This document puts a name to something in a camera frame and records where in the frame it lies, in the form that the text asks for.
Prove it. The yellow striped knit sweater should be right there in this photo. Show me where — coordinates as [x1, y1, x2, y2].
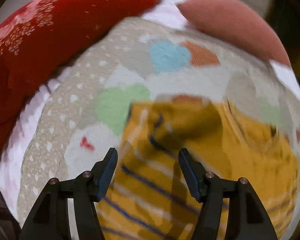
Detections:
[96, 97, 300, 239]

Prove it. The patchwork quilted bedspread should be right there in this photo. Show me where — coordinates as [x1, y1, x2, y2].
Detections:
[18, 18, 300, 239]

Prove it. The red floral comforter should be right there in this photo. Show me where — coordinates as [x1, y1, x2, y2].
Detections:
[0, 0, 160, 154]

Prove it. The pink corduroy pillow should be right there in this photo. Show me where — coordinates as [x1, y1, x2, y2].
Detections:
[177, 0, 291, 67]

